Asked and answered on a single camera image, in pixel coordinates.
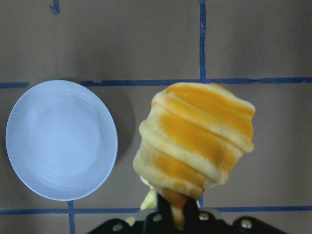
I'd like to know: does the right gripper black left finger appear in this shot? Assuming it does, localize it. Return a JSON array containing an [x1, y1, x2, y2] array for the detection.
[[156, 194, 172, 234]]

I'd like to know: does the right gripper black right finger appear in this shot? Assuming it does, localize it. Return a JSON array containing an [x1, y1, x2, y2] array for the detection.
[[184, 198, 199, 234]]

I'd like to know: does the striped bread roll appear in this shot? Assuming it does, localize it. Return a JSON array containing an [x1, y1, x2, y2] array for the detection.
[[133, 82, 255, 231]]

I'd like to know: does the blue plate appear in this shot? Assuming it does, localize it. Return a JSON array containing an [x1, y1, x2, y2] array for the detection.
[[5, 80, 118, 201]]

